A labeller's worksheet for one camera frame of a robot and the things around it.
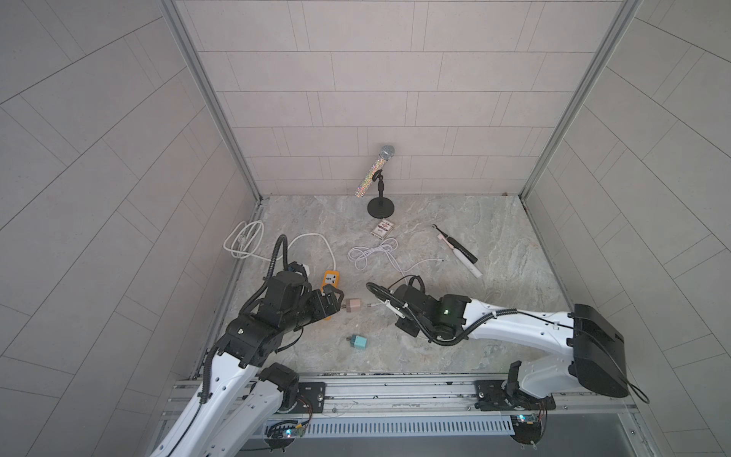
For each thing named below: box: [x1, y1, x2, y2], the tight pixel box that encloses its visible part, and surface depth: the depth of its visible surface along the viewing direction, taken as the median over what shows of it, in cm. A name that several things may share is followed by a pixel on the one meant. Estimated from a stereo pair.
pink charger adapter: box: [345, 298, 361, 313], surface depth 86 cm
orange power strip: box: [320, 269, 340, 294], surface depth 92 cm
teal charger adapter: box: [346, 335, 368, 351], surface depth 79 cm
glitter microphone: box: [354, 144, 396, 199], surface depth 98 cm
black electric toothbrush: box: [432, 223, 479, 264], surface depth 101 cm
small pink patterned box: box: [370, 218, 396, 240], surface depth 107 cm
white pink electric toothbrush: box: [437, 234, 484, 279], surface depth 98 cm
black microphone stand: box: [367, 169, 396, 219], surface depth 114 cm
